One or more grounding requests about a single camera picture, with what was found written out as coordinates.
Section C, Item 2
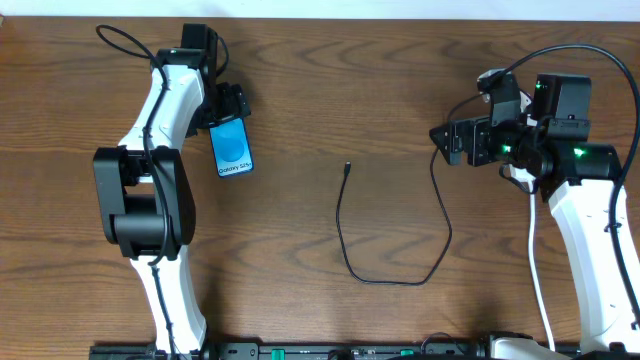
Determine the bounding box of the blue Galaxy smartphone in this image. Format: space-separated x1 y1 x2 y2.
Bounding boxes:
210 118 254 178

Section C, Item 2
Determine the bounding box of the black USB charging cable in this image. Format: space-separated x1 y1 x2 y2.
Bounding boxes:
335 92 531 287

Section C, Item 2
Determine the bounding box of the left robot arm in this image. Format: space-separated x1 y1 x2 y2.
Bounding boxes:
93 23 254 359

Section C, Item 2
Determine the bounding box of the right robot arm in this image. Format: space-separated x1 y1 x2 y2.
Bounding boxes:
429 74 639 359

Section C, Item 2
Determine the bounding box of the white power strip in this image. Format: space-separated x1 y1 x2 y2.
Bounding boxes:
477 69 539 191

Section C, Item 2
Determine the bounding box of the white power strip cord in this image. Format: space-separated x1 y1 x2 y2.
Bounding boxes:
508 167 557 352

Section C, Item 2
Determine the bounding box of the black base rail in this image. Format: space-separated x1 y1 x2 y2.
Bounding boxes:
89 341 591 360

